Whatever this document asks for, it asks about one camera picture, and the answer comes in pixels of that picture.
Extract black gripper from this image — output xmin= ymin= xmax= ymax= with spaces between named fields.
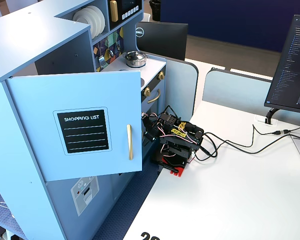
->
xmin=141 ymin=113 xmax=166 ymax=146

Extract blue cabinet door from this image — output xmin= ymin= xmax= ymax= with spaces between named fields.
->
xmin=5 ymin=70 xmax=144 ymax=182

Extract red table clamp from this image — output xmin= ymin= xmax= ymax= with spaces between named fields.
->
xmin=162 ymin=162 xmax=186 ymax=178

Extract gray desk divider panel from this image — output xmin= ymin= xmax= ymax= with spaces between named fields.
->
xmin=201 ymin=67 xmax=275 ymax=111
xmin=164 ymin=56 xmax=200 ymax=121

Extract steel pot with lid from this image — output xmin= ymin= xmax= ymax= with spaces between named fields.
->
xmin=122 ymin=50 xmax=148 ymax=69

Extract black Dell monitor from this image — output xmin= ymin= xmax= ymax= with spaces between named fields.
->
xmin=134 ymin=21 xmax=189 ymax=62

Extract black toy microwave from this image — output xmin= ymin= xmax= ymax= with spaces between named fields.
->
xmin=107 ymin=0 xmax=144 ymax=32

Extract black trash bin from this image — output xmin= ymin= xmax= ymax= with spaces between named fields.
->
xmin=148 ymin=0 xmax=162 ymax=22

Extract white toy plate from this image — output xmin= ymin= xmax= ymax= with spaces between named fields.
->
xmin=72 ymin=9 xmax=97 ymax=40
xmin=88 ymin=4 xmax=106 ymax=34
xmin=81 ymin=6 xmax=103 ymax=36

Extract blue toy kitchen unit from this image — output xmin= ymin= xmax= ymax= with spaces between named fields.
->
xmin=0 ymin=0 xmax=167 ymax=240

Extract monitor with dark screen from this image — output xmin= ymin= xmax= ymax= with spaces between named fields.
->
xmin=263 ymin=14 xmax=300 ymax=113

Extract long gold door handle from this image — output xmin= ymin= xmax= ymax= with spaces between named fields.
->
xmin=126 ymin=123 xmax=134 ymax=161

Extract gold oven handle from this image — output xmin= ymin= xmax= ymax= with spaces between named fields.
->
xmin=147 ymin=88 xmax=162 ymax=105

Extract white cable grommet plate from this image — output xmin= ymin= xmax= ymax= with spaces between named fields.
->
xmin=254 ymin=115 xmax=279 ymax=126

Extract black cable with connector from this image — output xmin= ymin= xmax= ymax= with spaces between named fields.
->
xmin=252 ymin=124 xmax=300 ymax=137

